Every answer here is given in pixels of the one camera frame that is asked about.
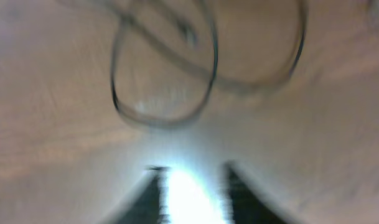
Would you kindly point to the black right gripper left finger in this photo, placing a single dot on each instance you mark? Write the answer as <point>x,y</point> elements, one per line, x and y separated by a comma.
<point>150,206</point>

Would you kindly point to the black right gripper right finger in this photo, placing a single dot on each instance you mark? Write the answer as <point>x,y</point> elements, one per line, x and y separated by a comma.
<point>247,205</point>

